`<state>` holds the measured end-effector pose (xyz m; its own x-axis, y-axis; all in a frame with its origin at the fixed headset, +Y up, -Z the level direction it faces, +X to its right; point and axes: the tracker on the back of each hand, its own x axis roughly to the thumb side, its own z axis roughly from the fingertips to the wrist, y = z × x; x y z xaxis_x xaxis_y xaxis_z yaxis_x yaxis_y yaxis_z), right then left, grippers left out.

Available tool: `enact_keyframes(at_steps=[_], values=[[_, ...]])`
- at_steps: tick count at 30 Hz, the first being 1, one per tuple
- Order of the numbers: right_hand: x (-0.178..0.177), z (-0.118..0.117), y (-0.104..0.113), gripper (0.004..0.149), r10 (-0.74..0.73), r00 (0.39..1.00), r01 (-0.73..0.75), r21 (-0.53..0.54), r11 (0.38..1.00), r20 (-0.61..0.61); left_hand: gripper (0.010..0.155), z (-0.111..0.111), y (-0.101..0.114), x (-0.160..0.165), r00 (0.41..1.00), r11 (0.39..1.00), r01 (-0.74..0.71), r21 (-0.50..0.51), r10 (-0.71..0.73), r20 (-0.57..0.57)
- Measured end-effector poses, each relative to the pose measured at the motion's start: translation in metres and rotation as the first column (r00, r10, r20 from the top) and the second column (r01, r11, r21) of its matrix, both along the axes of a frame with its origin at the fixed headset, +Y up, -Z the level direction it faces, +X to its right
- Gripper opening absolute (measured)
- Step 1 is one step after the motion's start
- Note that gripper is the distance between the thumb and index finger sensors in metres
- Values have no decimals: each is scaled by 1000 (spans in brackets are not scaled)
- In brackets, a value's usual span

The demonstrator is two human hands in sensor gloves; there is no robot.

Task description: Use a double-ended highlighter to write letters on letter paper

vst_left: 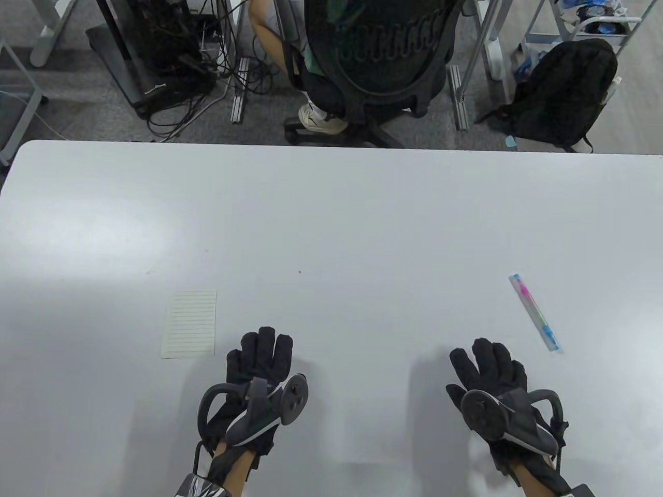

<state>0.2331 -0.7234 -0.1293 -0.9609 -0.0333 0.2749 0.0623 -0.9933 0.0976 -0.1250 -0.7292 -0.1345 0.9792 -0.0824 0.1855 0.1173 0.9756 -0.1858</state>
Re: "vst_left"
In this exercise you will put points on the lined cream note paper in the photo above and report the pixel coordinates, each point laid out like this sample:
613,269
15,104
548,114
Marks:
189,323

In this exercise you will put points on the white metal cart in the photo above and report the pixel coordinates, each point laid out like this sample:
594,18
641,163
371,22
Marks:
585,23

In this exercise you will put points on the black controller on left glove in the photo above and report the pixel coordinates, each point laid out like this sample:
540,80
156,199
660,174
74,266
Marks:
259,417

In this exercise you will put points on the white desk leg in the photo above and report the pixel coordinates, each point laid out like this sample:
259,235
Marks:
492,46
52,31

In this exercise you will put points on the blue paper scrap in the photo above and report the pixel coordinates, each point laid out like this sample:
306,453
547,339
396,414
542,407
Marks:
512,142

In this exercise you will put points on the grey desk frame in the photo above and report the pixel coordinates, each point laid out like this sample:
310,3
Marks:
23,93

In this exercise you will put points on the person's right middle finger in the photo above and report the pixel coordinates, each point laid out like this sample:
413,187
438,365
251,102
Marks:
486,360

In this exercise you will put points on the person's left middle finger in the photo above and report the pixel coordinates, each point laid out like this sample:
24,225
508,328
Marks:
268,352

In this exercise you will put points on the black controller on glove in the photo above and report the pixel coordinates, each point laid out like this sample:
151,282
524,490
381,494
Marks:
487,414
259,417

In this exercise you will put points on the person's left forearm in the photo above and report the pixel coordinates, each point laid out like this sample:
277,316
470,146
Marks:
235,473

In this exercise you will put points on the person's right little finger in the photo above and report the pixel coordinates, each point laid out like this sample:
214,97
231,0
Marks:
519,377

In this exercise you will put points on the black controller on right glove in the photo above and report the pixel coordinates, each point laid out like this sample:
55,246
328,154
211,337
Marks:
487,414

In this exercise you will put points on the person's right thumb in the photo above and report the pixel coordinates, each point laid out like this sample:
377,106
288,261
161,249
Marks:
455,394

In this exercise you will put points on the person's right hand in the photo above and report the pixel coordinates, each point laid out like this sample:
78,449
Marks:
489,367

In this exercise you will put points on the black computer tower stand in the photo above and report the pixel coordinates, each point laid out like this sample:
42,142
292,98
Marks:
155,46

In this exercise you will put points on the person's left hand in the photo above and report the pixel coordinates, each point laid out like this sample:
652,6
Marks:
259,357

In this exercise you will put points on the person's right forearm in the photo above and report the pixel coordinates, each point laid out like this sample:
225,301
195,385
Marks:
528,481

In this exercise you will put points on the person's left little finger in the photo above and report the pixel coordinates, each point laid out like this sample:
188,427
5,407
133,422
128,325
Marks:
234,366

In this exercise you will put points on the black backpack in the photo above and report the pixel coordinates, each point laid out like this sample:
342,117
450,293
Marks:
562,93

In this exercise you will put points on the aluminium profile rail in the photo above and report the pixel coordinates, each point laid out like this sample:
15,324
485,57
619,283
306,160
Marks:
459,98
240,93

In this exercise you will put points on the black mesh office chair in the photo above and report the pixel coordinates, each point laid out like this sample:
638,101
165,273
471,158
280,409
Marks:
383,52

